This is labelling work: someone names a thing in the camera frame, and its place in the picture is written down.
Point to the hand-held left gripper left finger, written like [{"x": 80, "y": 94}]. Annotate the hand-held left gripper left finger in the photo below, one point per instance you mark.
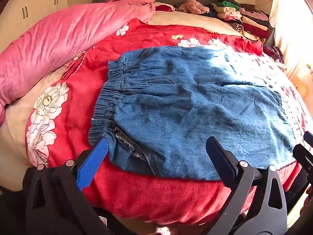
[{"x": 93, "y": 162}]

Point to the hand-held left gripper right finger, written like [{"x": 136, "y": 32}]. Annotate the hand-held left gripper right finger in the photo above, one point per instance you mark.
[{"x": 221, "y": 160}]

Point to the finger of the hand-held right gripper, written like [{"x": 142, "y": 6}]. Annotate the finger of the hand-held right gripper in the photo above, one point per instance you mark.
[
  {"x": 308, "y": 140},
  {"x": 304, "y": 158}
]

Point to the blue denim pants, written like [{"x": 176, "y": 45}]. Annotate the blue denim pants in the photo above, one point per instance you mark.
[{"x": 183, "y": 107}]

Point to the red floral blanket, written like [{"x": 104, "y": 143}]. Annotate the red floral blanket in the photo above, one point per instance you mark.
[{"x": 73, "y": 102}]

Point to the purple garment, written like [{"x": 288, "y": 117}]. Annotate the purple garment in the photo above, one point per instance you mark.
[{"x": 275, "y": 52}]

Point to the pink quilt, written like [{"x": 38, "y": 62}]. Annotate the pink quilt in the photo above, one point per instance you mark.
[{"x": 61, "y": 34}]

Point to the pile of folded clothes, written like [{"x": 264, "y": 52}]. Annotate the pile of folded clothes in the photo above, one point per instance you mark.
[{"x": 244, "y": 17}]

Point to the pink fluffy garment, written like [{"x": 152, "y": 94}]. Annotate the pink fluffy garment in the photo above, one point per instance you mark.
[{"x": 194, "y": 6}]

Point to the dark red cloth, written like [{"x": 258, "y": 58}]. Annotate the dark red cloth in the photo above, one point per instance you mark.
[{"x": 164, "y": 7}]

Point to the white wardrobe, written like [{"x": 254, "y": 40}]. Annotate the white wardrobe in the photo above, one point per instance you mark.
[{"x": 36, "y": 5}]

